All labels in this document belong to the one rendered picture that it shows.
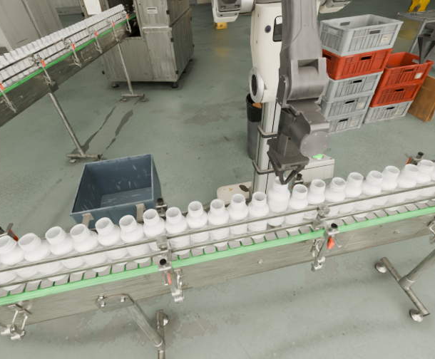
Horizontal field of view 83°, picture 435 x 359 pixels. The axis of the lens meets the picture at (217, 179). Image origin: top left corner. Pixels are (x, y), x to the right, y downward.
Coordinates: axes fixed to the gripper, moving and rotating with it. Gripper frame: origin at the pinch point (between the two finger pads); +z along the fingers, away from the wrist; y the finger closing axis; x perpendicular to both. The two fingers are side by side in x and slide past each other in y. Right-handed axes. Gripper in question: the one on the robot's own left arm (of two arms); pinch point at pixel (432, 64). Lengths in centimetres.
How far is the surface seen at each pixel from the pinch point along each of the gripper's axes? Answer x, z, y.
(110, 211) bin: 103, 47, 12
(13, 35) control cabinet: 343, 71, 531
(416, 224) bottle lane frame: -4, 47, -20
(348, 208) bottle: 24.7, 33.8, -17.1
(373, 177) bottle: 17.2, 25.6, -13.7
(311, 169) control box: 30.0, 29.3, -2.0
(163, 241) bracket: 80, 28, -20
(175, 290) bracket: 80, 44, -25
